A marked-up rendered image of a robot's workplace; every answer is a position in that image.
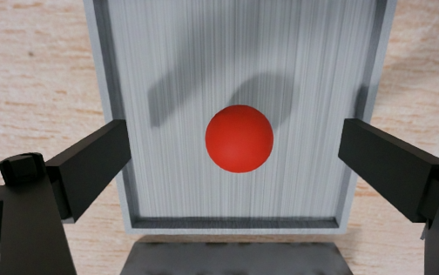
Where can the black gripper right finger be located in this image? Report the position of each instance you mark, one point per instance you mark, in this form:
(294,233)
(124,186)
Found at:
(405,175)

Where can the grey flat square plate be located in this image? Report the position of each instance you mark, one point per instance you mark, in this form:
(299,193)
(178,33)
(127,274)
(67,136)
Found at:
(323,258)

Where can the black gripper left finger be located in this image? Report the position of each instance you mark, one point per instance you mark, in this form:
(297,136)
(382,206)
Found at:
(37,194)

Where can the red ball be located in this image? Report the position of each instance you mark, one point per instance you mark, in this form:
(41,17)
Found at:
(239,139)

